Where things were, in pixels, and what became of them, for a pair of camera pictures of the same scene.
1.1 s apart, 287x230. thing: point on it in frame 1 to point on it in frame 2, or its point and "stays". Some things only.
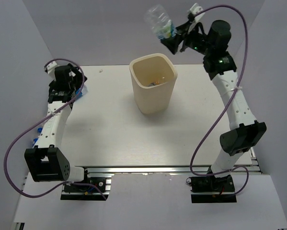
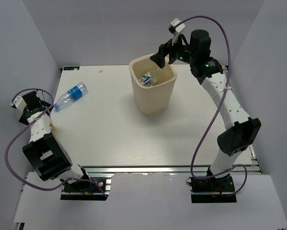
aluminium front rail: [162, 171] stays
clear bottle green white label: [158, 18] to [147, 80]
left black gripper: [77, 74] to [21, 119]
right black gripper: [172, 43] to [166, 49]
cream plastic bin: [153, 76] stays
